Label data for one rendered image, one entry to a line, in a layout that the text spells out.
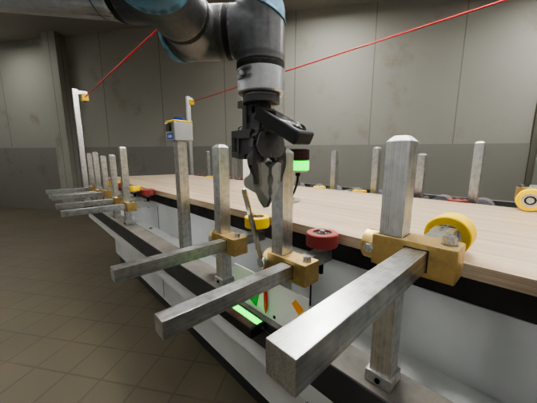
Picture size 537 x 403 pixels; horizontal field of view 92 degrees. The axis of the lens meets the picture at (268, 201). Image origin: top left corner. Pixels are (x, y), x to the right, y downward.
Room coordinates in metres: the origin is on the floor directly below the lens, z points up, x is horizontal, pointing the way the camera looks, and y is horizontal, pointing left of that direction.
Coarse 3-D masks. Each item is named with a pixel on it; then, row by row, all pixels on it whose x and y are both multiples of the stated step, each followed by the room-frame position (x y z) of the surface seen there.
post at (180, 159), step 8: (176, 144) 0.94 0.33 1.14; (184, 144) 0.94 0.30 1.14; (176, 152) 0.94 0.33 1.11; (184, 152) 0.94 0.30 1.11; (176, 160) 0.94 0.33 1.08; (184, 160) 0.94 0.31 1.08; (176, 168) 0.94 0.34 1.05; (184, 168) 0.94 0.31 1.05; (176, 176) 0.95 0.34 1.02; (184, 176) 0.94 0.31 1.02; (176, 184) 0.95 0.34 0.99; (184, 184) 0.94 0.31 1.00; (184, 192) 0.94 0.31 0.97; (184, 200) 0.94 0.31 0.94; (184, 208) 0.94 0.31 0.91; (184, 216) 0.93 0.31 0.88; (184, 224) 0.93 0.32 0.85; (184, 232) 0.93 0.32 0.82; (184, 240) 0.93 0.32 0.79
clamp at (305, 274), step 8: (272, 256) 0.57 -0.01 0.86; (280, 256) 0.56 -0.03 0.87; (288, 256) 0.56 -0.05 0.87; (296, 256) 0.56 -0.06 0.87; (272, 264) 0.57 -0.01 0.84; (288, 264) 0.53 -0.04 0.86; (296, 264) 0.52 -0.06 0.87; (304, 264) 0.51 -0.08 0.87; (312, 264) 0.52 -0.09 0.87; (296, 272) 0.52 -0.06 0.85; (304, 272) 0.50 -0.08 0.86; (312, 272) 0.52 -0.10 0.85; (288, 280) 0.53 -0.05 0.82; (296, 280) 0.52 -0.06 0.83; (304, 280) 0.50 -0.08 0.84; (312, 280) 0.52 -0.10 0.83
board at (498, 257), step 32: (160, 192) 1.49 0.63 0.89; (192, 192) 1.44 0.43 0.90; (320, 192) 1.44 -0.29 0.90; (352, 192) 1.44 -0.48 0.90; (320, 224) 0.73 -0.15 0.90; (352, 224) 0.73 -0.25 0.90; (416, 224) 0.73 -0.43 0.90; (480, 224) 0.73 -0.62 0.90; (512, 224) 0.73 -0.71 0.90; (480, 256) 0.48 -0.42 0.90; (512, 256) 0.48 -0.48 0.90; (512, 288) 0.40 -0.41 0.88
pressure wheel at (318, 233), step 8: (312, 232) 0.62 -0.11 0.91; (320, 232) 0.62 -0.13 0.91; (328, 232) 0.63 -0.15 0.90; (336, 232) 0.62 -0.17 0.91; (312, 240) 0.60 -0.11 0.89; (320, 240) 0.59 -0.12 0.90; (328, 240) 0.59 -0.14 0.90; (336, 240) 0.60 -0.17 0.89; (312, 248) 0.60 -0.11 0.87; (320, 248) 0.59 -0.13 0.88; (328, 248) 0.59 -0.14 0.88; (320, 272) 0.62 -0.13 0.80
